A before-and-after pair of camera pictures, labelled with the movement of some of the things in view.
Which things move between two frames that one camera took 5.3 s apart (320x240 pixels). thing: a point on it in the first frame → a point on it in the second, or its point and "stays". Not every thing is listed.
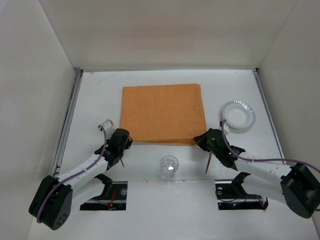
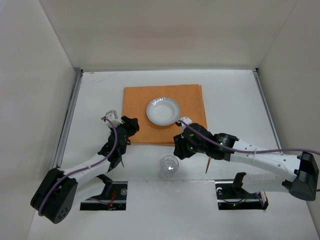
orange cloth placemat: [165, 114] stays
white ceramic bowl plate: [238, 115] → [163, 111]
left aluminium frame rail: [57, 161] stays
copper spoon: [208, 163] stays
